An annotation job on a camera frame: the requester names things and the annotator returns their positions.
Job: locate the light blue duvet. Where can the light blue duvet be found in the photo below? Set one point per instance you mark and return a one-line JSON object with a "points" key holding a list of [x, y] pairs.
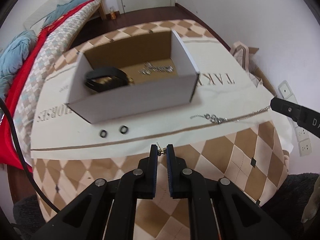
{"points": [[13, 58]]}

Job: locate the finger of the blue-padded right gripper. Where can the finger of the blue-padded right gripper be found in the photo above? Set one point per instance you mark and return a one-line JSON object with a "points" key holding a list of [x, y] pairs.
{"points": [[217, 209]]}

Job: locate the white cardboard box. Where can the white cardboard box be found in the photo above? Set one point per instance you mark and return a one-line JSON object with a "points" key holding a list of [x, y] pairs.
{"points": [[163, 70]]}

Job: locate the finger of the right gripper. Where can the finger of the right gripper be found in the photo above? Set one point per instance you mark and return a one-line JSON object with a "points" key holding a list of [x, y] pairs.
{"points": [[286, 108]]}

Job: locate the white pillow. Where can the white pillow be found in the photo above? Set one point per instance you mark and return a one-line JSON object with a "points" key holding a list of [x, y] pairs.
{"points": [[50, 11]]}

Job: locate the checkered bed sheet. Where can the checkered bed sheet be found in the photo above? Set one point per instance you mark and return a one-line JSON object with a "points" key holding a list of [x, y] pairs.
{"points": [[58, 36]]}

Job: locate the black smart watch band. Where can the black smart watch band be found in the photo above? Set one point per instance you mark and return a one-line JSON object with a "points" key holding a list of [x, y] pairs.
{"points": [[106, 78]]}

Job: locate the orange bottle on floor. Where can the orange bottle on floor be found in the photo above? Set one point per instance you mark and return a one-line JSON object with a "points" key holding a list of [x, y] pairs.
{"points": [[112, 13]]}

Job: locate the beige paper bag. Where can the beige paper bag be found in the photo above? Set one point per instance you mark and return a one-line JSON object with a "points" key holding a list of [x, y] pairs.
{"points": [[244, 56]]}

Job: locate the checkered beige tablecloth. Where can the checkered beige tablecloth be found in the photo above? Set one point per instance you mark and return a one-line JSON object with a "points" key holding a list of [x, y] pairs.
{"points": [[227, 131]]}

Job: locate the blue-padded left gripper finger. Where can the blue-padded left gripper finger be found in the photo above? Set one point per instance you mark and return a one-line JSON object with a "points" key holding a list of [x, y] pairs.
{"points": [[105, 209]]}

